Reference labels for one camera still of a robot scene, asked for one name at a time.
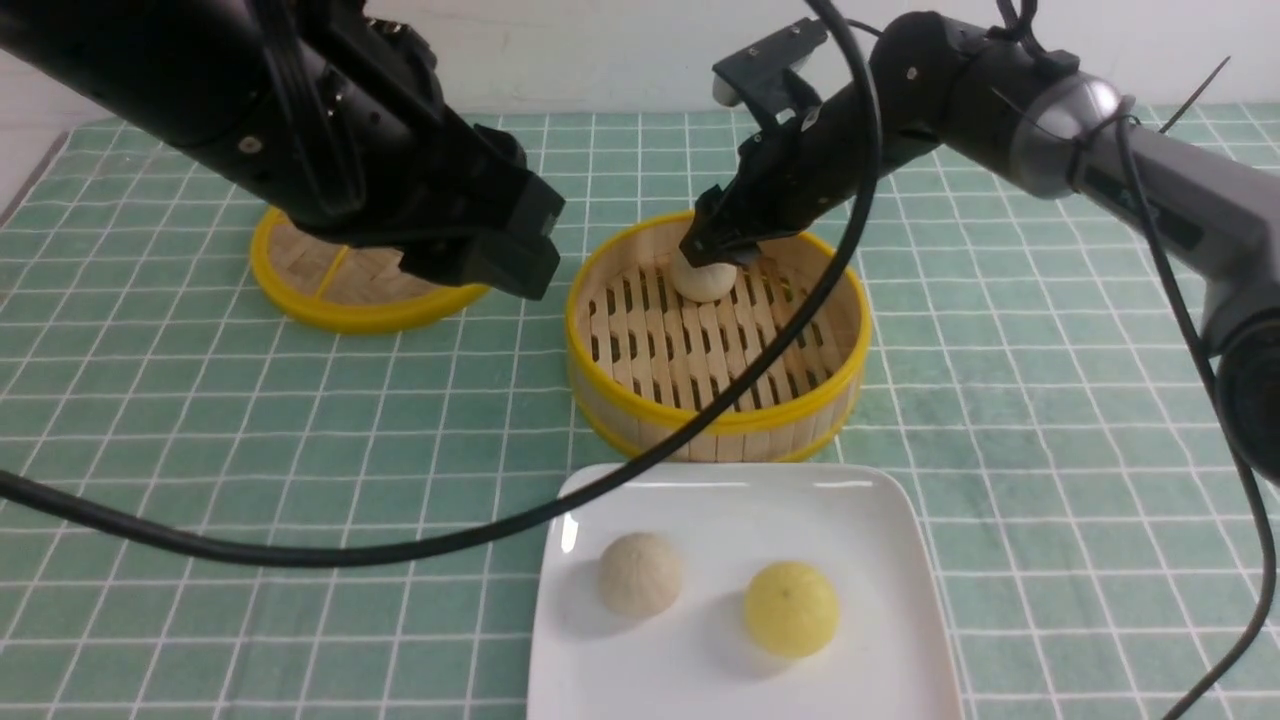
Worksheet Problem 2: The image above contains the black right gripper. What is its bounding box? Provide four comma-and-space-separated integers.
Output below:
678, 76, 946, 266

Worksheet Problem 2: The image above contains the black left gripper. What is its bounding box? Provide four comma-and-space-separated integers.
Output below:
399, 120, 564, 301

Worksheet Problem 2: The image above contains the white steamed bun back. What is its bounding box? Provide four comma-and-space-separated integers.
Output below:
668, 249, 741, 304

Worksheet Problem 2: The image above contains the white steamed bun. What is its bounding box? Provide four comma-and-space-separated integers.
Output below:
668, 249, 741, 304
596, 532, 684, 619

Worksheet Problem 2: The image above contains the white steamed bun front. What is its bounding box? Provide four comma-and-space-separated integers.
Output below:
596, 532, 684, 619

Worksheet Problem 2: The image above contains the yellow steamed bun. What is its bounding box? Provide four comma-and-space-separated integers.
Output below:
742, 561, 841, 660

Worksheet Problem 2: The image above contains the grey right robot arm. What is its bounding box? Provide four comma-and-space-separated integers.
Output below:
680, 1, 1279, 478

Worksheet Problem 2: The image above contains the white square plate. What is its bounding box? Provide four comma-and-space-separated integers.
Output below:
526, 462, 965, 719

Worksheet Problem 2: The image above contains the yellow-rimmed bamboo steamer basket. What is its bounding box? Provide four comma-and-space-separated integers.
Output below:
564, 211, 873, 462

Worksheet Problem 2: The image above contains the yellow bamboo steamer lid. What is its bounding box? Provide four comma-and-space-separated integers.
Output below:
250, 208, 488, 334

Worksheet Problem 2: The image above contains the green checkered tablecloth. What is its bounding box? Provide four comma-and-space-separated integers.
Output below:
1, 111, 1263, 719

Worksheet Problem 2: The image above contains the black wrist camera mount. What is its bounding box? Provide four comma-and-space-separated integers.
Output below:
710, 18, 829, 131

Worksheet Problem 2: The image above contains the black cable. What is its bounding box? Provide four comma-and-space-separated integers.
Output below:
0, 0, 883, 569

